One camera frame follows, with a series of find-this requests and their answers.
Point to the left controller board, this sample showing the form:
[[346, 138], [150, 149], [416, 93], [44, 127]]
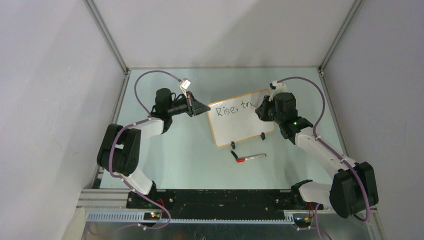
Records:
[[152, 216]]

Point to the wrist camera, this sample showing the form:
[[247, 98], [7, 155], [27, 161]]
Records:
[[184, 85], [277, 87]]

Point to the black marker cap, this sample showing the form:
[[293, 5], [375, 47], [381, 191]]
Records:
[[234, 155]]

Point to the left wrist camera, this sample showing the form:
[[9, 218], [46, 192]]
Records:
[[184, 85]]

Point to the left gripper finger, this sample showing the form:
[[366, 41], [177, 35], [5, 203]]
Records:
[[198, 112], [201, 106]]

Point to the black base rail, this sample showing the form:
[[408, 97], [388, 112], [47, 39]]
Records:
[[222, 204]]

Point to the red whiteboard marker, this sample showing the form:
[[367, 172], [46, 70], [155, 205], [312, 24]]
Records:
[[253, 157]]

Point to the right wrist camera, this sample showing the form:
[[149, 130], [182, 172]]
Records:
[[277, 87]]

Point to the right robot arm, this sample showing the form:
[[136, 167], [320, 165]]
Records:
[[353, 188]]

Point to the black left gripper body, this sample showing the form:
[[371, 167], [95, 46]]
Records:
[[189, 103]]

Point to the right controller board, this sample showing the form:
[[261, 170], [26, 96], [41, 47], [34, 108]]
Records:
[[303, 222]]

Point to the controller board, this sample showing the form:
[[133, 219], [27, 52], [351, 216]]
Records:
[[152, 216], [303, 222]]

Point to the black right whiteboard foot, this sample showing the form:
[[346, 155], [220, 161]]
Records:
[[263, 136]]

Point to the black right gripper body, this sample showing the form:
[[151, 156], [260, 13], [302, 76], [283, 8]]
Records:
[[271, 109]]

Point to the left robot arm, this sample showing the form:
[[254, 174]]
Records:
[[119, 151]]

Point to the yellow framed whiteboard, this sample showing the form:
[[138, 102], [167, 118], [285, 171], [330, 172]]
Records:
[[234, 120]]

